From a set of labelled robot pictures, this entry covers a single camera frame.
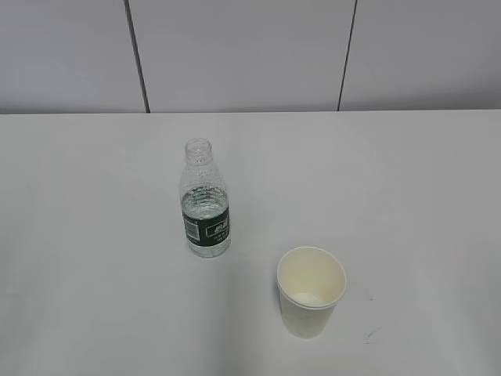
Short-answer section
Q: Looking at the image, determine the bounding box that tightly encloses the clear water bottle green label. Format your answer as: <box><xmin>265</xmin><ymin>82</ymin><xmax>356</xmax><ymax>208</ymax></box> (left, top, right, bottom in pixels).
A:
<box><xmin>179</xmin><ymin>138</ymin><xmax>231</xmax><ymax>259</ymax></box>

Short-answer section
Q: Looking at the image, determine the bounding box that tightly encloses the white paper cup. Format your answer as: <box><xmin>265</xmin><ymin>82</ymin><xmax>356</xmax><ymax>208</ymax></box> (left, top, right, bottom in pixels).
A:
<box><xmin>276</xmin><ymin>247</ymin><xmax>347</xmax><ymax>339</ymax></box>

